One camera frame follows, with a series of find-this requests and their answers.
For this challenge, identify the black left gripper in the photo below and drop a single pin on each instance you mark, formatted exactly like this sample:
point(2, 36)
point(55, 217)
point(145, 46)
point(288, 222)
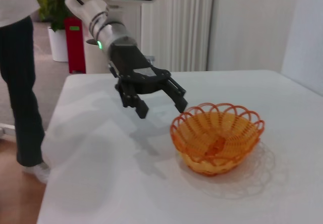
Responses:
point(131, 62)

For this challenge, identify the white pleated curtain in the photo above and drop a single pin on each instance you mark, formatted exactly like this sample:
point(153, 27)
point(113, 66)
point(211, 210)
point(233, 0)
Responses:
point(181, 27)

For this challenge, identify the red box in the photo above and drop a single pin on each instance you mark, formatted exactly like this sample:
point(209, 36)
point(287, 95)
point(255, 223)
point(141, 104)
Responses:
point(75, 47)

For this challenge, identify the white plant pot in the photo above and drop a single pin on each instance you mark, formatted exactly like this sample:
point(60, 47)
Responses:
point(58, 45)

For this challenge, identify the person in dark trousers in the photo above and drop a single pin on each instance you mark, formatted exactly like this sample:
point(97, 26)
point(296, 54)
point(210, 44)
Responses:
point(22, 95)

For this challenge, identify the green potted plant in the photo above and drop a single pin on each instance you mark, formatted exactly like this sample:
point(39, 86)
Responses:
point(54, 9)

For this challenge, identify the white metal base bar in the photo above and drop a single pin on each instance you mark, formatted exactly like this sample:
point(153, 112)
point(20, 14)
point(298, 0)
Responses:
point(6, 129)

